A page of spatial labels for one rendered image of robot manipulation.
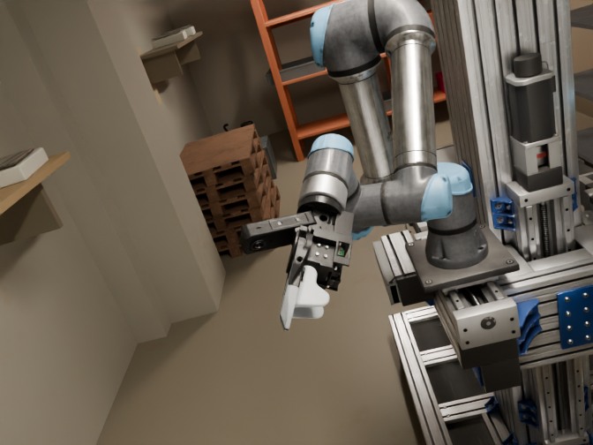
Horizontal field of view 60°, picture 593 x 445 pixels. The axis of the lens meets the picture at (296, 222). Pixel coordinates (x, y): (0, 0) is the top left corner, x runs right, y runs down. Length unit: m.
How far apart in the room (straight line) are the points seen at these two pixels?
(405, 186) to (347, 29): 0.36
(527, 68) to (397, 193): 0.55
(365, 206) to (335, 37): 0.37
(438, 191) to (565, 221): 0.65
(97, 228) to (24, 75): 0.94
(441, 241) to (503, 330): 0.24
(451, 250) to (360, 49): 0.51
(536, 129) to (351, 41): 0.51
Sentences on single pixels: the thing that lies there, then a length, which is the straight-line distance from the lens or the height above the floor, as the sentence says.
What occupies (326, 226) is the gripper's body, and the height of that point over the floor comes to 1.53.
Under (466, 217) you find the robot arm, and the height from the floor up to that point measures 1.28.
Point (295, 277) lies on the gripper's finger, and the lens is 0.68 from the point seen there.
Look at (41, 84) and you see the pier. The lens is 3.19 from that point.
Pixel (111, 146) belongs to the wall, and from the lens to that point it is 3.31.
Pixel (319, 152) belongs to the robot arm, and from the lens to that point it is 0.85.
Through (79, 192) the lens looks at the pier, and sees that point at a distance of 3.31.
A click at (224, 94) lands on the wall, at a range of 7.59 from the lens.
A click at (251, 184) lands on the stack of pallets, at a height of 0.57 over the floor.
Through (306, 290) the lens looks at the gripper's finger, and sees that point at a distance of 0.69.
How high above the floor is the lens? 1.87
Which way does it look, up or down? 24 degrees down
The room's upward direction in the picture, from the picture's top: 18 degrees counter-clockwise
